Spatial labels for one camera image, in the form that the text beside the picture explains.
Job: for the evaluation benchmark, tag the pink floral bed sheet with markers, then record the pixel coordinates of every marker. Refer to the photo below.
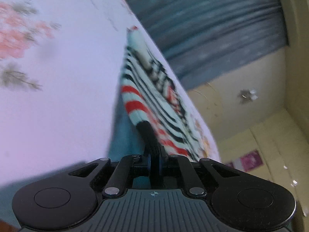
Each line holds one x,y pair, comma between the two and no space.
60,89

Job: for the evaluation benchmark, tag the pink wall sticker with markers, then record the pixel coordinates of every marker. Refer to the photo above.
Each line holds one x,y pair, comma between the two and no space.
251,160

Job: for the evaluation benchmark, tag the glass wall lamp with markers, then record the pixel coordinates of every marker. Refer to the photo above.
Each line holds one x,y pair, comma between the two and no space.
247,94

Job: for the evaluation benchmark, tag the striped knit sweater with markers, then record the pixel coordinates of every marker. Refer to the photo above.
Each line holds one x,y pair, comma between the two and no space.
144,94

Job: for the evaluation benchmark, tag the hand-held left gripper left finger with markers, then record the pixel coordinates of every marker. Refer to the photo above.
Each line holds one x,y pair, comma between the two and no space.
151,164

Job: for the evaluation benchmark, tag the wide blue-grey curtain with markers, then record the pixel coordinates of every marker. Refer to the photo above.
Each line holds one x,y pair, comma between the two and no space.
207,24

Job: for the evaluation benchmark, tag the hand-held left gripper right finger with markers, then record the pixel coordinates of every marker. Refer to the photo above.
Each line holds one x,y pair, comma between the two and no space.
159,165

